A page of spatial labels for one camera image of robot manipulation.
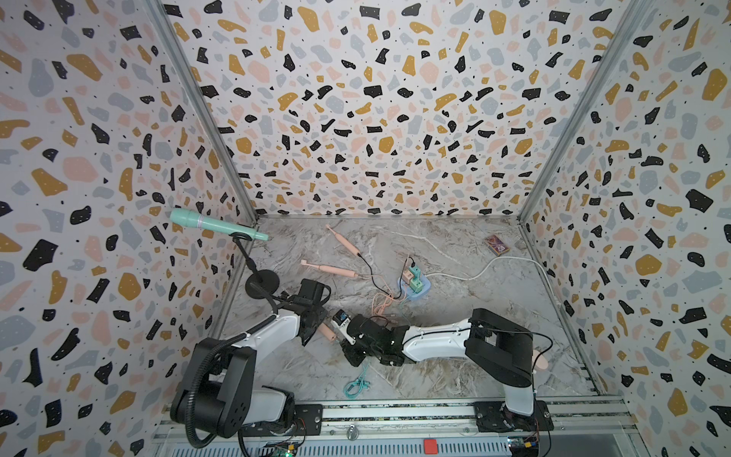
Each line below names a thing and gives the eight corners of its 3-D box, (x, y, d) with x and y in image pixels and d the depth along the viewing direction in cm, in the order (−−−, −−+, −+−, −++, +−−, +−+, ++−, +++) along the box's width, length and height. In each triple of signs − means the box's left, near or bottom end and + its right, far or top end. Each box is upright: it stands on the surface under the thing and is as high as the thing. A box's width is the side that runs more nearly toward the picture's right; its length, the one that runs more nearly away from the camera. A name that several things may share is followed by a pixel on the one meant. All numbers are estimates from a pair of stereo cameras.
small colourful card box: (499, 256, 113) (501, 252, 111) (483, 241, 118) (485, 237, 116) (508, 252, 115) (510, 248, 113) (492, 237, 120) (493, 233, 118)
